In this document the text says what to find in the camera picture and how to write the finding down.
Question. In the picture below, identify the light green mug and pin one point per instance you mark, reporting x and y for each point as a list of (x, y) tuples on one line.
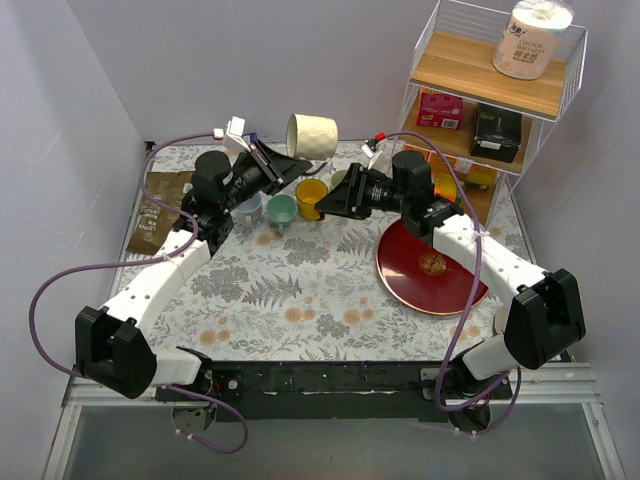
[(337, 178)]

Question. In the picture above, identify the beige ribbed mug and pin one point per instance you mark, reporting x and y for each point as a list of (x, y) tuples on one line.
[(311, 137)]

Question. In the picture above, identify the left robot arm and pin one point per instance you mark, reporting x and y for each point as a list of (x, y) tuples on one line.
[(111, 342)]

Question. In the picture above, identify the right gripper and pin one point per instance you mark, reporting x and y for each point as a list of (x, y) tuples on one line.
[(358, 190)]

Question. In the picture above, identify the black box on shelf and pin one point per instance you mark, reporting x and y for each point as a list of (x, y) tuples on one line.
[(498, 134)]

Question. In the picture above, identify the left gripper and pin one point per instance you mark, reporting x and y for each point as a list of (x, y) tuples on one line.
[(267, 167)]

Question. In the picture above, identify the brown coffee bag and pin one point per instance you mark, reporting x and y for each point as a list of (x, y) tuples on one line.
[(154, 222)]

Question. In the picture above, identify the white wire shelf rack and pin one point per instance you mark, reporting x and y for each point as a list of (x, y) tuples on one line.
[(453, 55)]

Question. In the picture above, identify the white footed cup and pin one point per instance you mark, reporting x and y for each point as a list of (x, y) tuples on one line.
[(249, 212)]

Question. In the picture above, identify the floral table mat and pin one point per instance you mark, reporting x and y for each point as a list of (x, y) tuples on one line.
[(309, 292)]

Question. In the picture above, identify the red round tray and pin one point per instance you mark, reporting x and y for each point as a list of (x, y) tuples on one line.
[(419, 276)]

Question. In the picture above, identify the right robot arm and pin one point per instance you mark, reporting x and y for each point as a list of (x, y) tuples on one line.
[(544, 311)]

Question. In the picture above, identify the yellow enamel mug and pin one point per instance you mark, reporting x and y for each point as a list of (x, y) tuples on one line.
[(308, 193)]

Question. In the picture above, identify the aluminium frame rail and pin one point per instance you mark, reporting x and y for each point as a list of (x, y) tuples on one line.
[(555, 430)]

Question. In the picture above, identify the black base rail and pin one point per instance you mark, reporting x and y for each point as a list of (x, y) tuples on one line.
[(303, 390)]

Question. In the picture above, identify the toilet paper roll on shelf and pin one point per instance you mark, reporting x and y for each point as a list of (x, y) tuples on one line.
[(531, 37)]

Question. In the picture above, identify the orange pink box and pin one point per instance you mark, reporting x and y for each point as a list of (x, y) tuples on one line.
[(440, 110)]

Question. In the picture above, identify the orange sponge pack upper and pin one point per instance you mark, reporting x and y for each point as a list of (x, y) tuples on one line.
[(446, 187)]

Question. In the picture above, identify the teal mug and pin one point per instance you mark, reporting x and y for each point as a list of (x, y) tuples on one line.
[(281, 210)]

